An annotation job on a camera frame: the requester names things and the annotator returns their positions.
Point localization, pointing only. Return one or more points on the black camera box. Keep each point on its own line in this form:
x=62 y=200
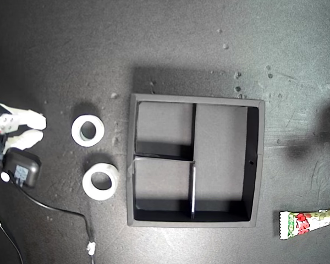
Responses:
x=23 y=167

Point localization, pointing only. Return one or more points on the black tray with wells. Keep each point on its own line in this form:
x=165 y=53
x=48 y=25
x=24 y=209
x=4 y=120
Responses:
x=221 y=154

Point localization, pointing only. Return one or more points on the snack bar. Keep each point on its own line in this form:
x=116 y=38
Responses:
x=302 y=224

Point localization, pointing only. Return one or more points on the white tape roll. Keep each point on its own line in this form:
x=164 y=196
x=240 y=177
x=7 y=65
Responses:
x=77 y=136
x=88 y=189

